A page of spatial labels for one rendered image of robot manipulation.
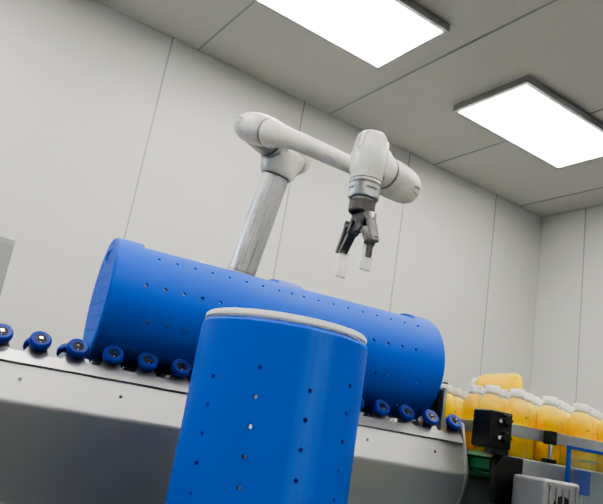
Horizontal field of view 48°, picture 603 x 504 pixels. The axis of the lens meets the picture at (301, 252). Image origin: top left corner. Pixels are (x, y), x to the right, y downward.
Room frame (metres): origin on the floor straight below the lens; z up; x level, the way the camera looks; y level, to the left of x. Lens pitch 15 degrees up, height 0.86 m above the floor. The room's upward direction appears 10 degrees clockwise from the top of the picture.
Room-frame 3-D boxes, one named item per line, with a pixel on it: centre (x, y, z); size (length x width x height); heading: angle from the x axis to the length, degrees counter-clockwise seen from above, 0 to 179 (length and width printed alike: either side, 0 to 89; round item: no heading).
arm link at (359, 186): (1.77, -0.15, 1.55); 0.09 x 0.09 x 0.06
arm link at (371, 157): (1.78, -0.16, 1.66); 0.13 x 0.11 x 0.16; 137
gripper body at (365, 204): (1.77, -0.15, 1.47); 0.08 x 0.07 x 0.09; 23
